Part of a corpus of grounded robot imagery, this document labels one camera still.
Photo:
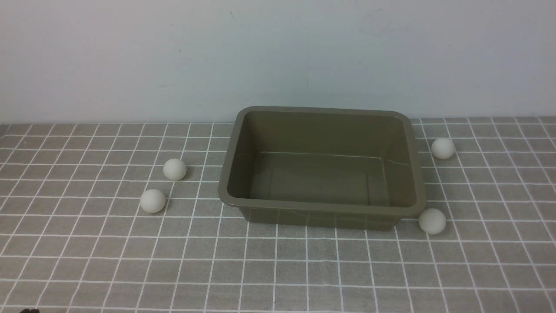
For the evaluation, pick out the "white ball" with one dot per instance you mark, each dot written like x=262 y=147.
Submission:
x=432 y=221
x=175 y=169
x=443 y=148
x=152 y=201

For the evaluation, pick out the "olive green plastic bin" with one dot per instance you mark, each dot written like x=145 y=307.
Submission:
x=306 y=166

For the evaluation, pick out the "grey checked tablecloth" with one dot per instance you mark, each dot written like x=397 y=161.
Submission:
x=75 y=240

